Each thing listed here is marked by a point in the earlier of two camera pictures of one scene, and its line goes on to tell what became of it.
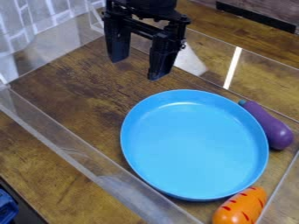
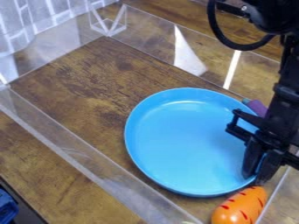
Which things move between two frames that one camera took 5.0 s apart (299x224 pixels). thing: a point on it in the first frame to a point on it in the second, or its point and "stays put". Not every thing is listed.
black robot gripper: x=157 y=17 to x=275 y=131
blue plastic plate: x=196 y=143 stays put
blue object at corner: x=9 y=207 stays put
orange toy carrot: x=241 y=208 stays put
